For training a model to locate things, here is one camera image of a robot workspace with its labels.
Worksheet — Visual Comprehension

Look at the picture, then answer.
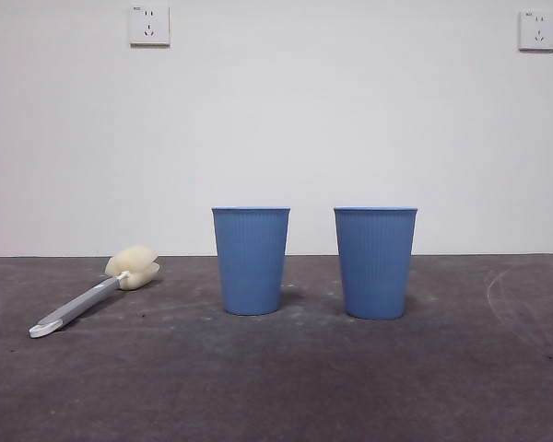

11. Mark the blue ribbed plastic cup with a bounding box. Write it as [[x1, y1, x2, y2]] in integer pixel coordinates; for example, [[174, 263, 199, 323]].
[[211, 206, 291, 317], [333, 206, 418, 320]]

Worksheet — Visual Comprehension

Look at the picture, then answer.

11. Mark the sponge cup brush grey handle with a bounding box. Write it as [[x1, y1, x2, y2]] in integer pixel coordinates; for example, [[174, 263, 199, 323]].
[[29, 245, 161, 341]]

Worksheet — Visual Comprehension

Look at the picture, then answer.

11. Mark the white wall socket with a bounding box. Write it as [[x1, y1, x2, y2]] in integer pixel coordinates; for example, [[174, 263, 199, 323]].
[[518, 11, 553, 52], [129, 3, 171, 47]]

